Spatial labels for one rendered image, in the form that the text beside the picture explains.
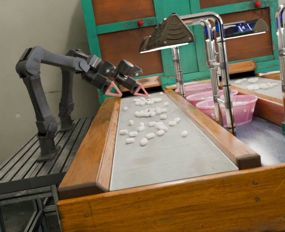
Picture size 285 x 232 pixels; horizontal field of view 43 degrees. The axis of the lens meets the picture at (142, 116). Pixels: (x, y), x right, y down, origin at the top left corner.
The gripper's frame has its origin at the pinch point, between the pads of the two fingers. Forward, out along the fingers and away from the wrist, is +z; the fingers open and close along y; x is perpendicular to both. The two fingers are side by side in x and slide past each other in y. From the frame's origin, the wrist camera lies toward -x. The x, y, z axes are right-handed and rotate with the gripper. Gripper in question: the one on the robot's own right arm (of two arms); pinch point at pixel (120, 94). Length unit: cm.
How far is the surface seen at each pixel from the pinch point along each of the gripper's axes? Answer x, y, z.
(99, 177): 11, -90, 2
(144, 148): 5, -63, 13
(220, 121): -15, -52, 32
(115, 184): 10, -91, 6
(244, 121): -20, -25, 49
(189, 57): -40, 88, 32
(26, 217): 120, 81, -10
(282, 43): -48, -52, 36
